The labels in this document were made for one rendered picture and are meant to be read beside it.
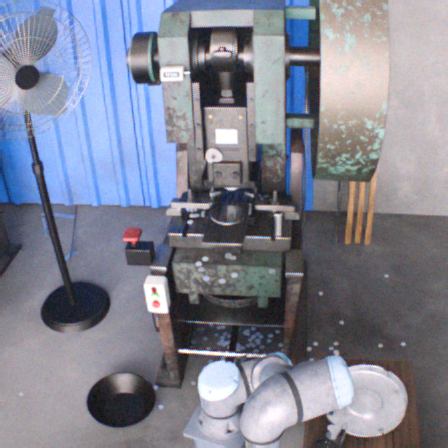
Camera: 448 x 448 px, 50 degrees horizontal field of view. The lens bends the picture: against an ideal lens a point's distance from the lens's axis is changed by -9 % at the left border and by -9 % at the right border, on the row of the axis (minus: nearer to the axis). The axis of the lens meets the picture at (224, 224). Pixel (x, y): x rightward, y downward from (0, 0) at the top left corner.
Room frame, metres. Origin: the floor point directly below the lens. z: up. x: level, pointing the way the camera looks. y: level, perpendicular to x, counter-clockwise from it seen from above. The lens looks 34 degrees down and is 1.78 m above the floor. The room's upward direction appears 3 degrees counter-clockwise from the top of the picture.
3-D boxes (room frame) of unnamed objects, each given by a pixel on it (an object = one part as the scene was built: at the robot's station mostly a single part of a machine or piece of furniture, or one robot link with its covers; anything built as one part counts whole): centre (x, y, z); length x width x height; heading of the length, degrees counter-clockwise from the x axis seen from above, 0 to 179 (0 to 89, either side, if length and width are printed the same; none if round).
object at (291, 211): (1.65, -0.20, 0.76); 0.17 x 0.06 x 0.10; 81
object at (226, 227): (1.50, -0.01, 0.72); 0.25 x 0.14 x 0.14; 171
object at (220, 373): (0.91, 0.03, 0.62); 0.13 x 0.12 x 0.14; 107
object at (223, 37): (1.67, -0.04, 1.27); 0.21 x 0.12 x 0.34; 171
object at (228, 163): (1.63, -0.03, 1.04); 0.17 x 0.15 x 0.30; 171
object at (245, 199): (1.67, -0.04, 0.76); 0.15 x 0.09 x 0.05; 81
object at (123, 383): (1.28, 0.47, 0.04); 0.30 x 0.30 x 0.07
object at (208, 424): (0.91, 0.04, 0.50); 0.15 x 0.15 x 0.10
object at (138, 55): (1.73, 0.21, 1.31); 0.22 x 0.12 x 0.22; 171
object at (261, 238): (1.67, -0.04, 0.68); 0.45 x 0.30 x 0.06; 81
